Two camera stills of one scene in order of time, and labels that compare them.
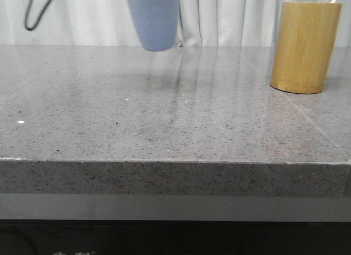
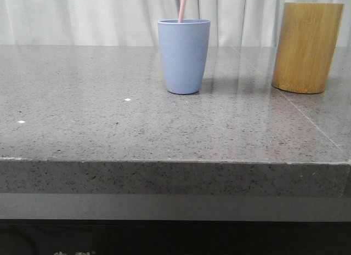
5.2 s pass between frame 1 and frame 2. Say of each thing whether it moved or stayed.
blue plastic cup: moved
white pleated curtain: stayed
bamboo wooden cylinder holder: stayed
